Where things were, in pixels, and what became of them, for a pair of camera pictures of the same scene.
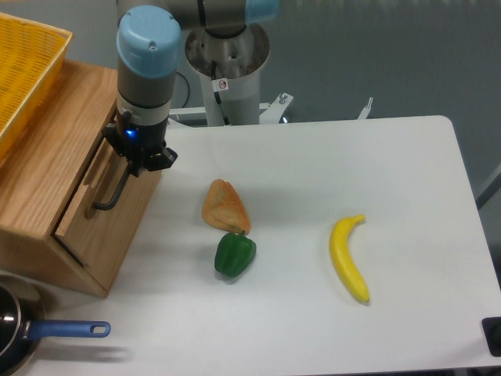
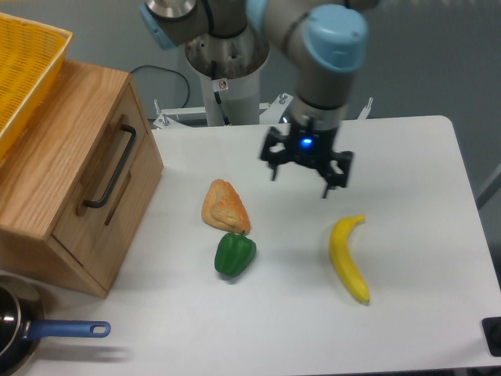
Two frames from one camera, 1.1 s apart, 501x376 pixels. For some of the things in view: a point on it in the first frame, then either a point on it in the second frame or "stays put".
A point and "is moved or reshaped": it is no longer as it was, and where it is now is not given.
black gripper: (142, 139) → (312, 147)
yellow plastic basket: (30, 56) stays put
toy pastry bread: (224, 208) stays put
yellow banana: (339, 239) stays put
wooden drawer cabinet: (70, 205) stays put
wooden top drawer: (103, 212) is moved or reshaped
